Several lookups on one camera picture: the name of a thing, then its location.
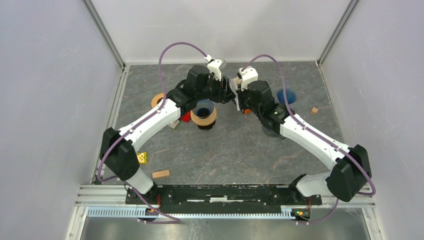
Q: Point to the grey slotted cable duct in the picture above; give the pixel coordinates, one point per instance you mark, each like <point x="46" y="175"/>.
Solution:
<point x="145" y="213"/>

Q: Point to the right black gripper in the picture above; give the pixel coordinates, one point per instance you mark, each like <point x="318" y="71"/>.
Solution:
<point x="241" y="94"/>

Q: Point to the blue ribbed dripper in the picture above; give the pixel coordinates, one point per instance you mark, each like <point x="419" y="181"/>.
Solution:
<point x="288" y="94"/>
<point x="203" y="109"/>

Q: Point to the clear glass pitcher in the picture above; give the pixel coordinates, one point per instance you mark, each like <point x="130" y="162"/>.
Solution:
<point x="273" y="133"/>

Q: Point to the white paper coffee filter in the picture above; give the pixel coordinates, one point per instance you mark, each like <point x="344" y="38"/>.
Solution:
<point x="234" y="87"/>

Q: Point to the colourful toy block pile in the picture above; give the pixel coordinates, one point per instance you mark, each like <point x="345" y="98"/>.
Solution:
<point x="185" y="118"/>

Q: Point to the dark brown dripper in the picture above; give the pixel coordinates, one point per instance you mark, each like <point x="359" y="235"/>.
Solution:
<point x="207" y="127"/>

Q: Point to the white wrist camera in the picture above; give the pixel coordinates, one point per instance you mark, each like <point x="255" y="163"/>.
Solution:
<point x="247" y="76"/>
<point x="215" y="66"/>

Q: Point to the small wooden cube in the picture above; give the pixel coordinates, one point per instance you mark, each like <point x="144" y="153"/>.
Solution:
<point x="314" y="111"/>

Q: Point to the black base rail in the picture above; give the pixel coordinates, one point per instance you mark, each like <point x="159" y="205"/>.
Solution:
<point x="226" y="198"/>

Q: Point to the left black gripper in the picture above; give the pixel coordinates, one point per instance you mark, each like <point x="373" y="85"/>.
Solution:
<point x="224" y="94"/>

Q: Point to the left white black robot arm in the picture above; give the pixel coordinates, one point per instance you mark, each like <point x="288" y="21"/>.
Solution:
<point x="119" y="147"/>

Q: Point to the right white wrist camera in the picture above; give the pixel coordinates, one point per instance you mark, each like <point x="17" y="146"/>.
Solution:
<point x="247" y="76"/>

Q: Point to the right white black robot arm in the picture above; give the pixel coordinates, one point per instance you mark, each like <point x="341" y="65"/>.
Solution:
<point x="348" y="167"/>

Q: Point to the flat wooden block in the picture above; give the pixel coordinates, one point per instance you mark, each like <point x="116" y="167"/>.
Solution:
<point x="161" y="174"/>

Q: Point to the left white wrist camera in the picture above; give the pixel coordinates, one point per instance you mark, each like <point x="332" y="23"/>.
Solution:
<point x="215" y="66"/>

